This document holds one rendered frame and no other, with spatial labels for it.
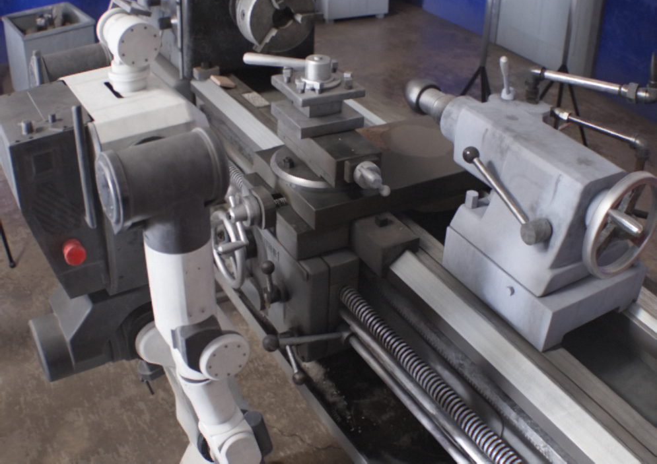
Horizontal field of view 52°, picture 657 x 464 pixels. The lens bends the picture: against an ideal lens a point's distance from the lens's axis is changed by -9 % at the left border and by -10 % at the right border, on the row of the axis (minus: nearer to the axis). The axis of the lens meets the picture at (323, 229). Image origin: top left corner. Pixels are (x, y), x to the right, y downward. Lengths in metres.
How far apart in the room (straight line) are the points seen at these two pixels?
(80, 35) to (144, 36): 3.47
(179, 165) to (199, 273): 0.16
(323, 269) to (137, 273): 0.63
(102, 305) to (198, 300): 0.25
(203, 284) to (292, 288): 0.79
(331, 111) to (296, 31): 0.77
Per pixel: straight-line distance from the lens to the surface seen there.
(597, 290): 1.47
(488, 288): 1.51
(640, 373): 1.65
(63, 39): 4.46
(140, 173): 0.86
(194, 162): 0.88
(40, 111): 1.06
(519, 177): 1.46
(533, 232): 1.37
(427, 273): 1.57
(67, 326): 1.22
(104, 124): 0.99
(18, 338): 2.84
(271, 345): 1.64
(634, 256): 1.47
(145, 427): 2.40
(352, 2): 6.17
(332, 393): 1.91
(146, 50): 1.03
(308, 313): 1.71
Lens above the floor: 1.76
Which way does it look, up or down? 33 degrees down
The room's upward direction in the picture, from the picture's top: 2 degrees clockwise
